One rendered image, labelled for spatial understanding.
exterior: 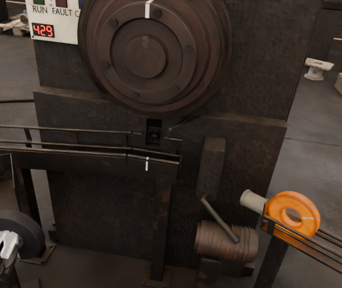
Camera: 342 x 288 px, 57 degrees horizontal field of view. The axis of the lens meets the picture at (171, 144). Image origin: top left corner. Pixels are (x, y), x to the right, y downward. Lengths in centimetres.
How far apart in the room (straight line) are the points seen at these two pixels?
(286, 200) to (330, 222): 124
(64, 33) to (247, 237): 97
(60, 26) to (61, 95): 25
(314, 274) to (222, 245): 83
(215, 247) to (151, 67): 66
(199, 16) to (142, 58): 19
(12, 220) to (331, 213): 192
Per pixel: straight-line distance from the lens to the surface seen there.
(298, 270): 190
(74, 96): 126
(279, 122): 121
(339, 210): 238
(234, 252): 119
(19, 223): 89
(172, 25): 88
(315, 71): 470
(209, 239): 118
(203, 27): 92
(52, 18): 123
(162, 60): 89
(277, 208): 107
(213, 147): 111
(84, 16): 103
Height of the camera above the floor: 139
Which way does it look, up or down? 32 degrees down
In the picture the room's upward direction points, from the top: 5 degrees clockwise
